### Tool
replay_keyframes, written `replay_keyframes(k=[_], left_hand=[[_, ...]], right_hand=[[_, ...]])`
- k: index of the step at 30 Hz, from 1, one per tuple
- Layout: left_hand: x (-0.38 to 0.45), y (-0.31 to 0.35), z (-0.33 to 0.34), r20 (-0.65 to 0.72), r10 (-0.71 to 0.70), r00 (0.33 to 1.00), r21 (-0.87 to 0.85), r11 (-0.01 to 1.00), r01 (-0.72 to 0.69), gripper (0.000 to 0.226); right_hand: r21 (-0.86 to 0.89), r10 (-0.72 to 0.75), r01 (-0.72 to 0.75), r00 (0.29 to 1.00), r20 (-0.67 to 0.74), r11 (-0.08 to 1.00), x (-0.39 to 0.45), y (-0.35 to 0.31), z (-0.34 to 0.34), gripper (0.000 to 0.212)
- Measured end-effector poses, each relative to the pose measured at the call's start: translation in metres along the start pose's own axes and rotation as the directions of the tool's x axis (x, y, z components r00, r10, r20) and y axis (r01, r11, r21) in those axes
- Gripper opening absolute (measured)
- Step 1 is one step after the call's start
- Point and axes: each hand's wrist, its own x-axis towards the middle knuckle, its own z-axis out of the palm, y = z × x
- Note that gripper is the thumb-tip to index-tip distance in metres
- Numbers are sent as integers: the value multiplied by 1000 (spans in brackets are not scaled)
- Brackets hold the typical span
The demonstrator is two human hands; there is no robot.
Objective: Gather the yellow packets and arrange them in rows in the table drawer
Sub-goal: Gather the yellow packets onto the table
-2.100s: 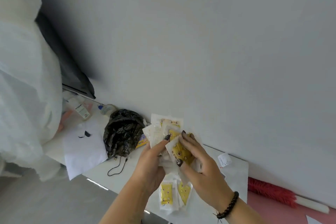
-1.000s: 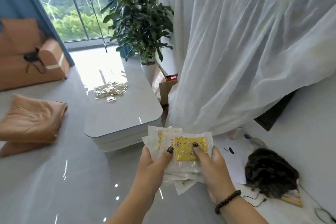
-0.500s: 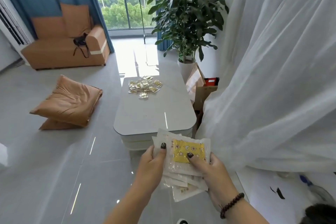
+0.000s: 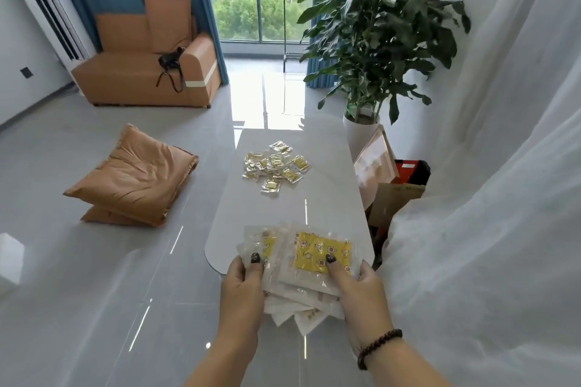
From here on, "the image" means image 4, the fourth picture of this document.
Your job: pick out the orange low back cushion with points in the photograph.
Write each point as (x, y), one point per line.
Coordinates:
(122, 33)

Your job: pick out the wooden picture frame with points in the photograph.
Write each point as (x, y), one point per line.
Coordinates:
(374, 164)

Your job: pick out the orange square sofa pillow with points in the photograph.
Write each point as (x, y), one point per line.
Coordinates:
(168, 21)

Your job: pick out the person's left forearm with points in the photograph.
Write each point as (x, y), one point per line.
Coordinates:
(227, 364)

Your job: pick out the orange sofa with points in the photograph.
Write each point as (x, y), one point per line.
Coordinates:
(127, 78)

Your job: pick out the person's right hand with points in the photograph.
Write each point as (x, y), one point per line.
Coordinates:
(363, 305)

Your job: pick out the white sheer dust cover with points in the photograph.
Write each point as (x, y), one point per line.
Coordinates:
(490, 219)

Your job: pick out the red and black box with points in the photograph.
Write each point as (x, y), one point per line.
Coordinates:
(408, 171)

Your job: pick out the person's left hand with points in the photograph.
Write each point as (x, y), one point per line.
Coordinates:
(240, 300)

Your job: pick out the thin metal stand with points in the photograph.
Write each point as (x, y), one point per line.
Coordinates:
(284, 15)

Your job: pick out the white foam block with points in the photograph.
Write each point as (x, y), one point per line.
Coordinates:
(10, 259)

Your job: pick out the brown cardboard box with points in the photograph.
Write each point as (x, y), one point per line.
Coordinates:
(395, 203)

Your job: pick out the large green leafy plant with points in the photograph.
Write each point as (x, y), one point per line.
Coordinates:
(386, 24)

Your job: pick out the white plant pot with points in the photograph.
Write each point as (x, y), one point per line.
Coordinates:
(358, 137)

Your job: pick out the orange floor cushion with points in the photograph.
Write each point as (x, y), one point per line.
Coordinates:
(104, 216)
(136, 173)

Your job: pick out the black wall socket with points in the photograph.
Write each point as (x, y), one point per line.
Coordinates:
(26, 72)

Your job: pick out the white standing air conditioner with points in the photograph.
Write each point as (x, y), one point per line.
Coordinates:
(66, 5)

